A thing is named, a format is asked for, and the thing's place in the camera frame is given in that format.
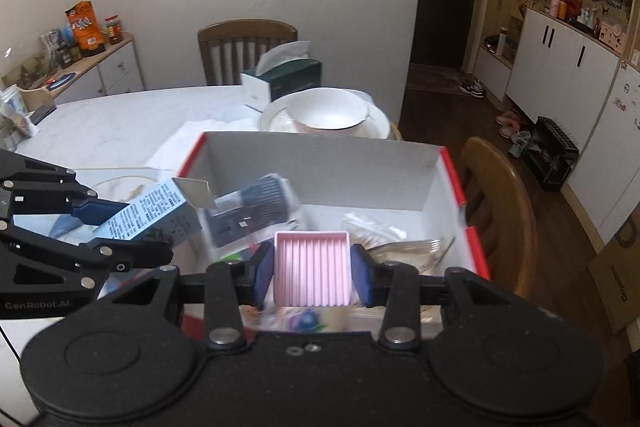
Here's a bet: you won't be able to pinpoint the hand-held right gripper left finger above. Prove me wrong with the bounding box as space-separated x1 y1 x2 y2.
107 242 277 350

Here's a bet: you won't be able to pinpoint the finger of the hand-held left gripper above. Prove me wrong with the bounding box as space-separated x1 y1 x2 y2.
61 186 131 226
74 240 175 289

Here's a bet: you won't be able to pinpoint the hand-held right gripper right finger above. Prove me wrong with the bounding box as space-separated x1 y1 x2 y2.
350 243 516 350

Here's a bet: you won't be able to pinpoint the light blue small carton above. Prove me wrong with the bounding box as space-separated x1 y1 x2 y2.
92 177 214 249

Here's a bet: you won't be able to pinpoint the clear plastic bag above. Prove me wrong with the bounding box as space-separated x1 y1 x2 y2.
341 212 407 242

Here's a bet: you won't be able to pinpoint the pink plastic tray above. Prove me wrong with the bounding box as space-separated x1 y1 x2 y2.
273 230 353 308

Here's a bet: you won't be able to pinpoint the grey white wipes packet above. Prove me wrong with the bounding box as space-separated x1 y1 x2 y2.
204 173 302 249

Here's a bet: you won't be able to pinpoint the red cardboard box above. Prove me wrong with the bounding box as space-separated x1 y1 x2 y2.
177 131 494 340

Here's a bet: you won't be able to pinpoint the white paper napkin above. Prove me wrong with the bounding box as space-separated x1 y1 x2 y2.
144 119 262 171

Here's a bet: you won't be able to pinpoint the green white plastic package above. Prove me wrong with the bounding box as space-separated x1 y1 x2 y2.
0 86 42 138

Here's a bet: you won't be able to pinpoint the blue round plate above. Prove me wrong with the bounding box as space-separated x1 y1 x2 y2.
44 71 77 88

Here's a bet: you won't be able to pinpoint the white sideboard cabinet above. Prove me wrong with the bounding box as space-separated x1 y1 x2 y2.
20 32 147 108

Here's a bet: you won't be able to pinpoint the stack of white plates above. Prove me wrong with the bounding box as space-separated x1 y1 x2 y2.
258 99 392 140

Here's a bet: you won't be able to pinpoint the round back wooden chair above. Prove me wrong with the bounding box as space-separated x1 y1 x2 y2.
457 136 539 301

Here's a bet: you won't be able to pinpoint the red lidded sauce jar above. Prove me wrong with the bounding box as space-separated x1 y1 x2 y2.
103 14 123 46

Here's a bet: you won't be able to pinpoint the orange snack bag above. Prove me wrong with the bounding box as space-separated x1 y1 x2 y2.
64 0 106 58

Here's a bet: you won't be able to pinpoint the green white tissue box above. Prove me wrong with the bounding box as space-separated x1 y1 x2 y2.
240 40 324 113

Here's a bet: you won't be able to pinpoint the pink slippers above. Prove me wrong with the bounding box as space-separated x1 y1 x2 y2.
494 109 524 138

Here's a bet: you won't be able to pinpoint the slatted wooden chair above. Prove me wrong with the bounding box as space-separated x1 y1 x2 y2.
197 19 300 87

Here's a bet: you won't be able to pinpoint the dark sneakers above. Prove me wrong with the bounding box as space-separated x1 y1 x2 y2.
458 76 487 98

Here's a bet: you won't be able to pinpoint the black plastic crate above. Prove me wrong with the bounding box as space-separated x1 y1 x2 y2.
522 116 580 193

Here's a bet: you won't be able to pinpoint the brown cardboard box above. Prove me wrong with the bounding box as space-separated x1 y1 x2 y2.
587 206 640 336

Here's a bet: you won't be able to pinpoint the white fridge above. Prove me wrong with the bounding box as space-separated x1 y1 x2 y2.
566 61 640 254

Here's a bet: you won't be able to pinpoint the white wall cabinets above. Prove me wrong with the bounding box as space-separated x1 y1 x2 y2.
472 0 640 120

